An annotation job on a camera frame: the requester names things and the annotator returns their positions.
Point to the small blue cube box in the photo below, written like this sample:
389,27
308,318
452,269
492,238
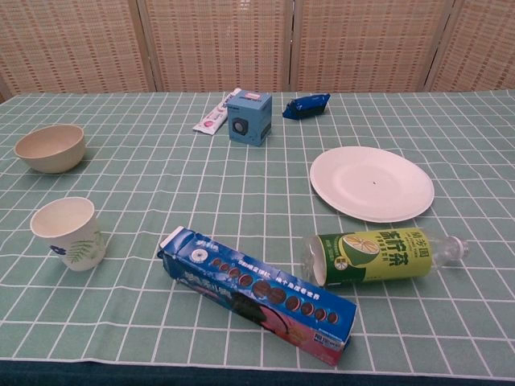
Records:
249,116

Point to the paper cup with leaf print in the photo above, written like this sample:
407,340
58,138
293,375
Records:
76,249

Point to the green label tea bottle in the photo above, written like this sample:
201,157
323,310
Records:
382,257

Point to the beige bowl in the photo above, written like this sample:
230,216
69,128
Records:
52,158

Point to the bamboo folding screen panel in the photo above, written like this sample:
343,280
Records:
362,40
483,48
217,40
60,40

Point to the green checked tablecloth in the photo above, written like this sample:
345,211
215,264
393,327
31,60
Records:
161,181

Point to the blue snack packet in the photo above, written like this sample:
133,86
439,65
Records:
306,106

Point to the white round plate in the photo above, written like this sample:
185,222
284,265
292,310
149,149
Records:
362,189

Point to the blue cookie box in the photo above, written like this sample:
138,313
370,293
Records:
261,293

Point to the white toothpaste tube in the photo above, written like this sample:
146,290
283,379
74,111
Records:
209,120

